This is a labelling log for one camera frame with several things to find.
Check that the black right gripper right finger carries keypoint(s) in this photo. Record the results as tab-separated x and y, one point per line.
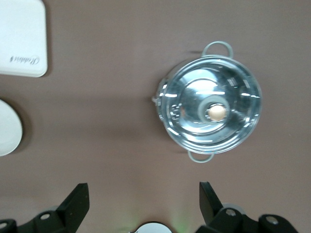
218	218

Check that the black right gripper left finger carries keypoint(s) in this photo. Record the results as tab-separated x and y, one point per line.
70	213

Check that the round cream plate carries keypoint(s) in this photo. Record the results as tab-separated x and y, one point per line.
8	126

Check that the cream rabbit print tray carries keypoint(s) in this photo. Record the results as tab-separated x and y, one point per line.
22	36

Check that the brown table cover cloth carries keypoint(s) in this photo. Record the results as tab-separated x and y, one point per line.
109	133

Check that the glass pot lid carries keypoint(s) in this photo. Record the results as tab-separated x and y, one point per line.
194	97

